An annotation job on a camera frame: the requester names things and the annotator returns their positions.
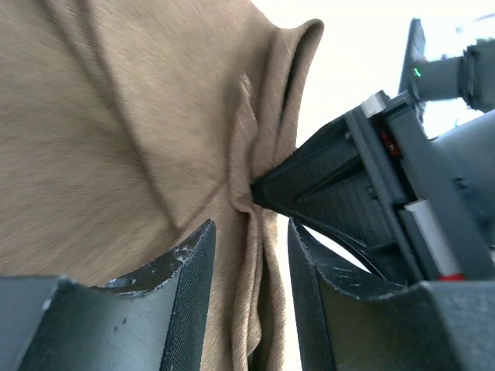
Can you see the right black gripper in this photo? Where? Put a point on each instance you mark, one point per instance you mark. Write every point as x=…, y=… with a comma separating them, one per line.
x=437, y=195

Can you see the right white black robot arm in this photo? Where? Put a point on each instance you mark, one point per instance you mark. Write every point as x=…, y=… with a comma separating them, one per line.
x=447, y=93

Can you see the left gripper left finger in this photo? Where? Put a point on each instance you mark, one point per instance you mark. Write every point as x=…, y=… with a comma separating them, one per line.
x=153, y=318

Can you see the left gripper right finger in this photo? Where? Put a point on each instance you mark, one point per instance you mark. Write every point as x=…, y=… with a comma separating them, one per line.
x=348, y=319

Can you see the brown cloth napkin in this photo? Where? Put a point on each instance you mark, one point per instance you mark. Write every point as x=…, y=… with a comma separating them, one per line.
x=126, y=124

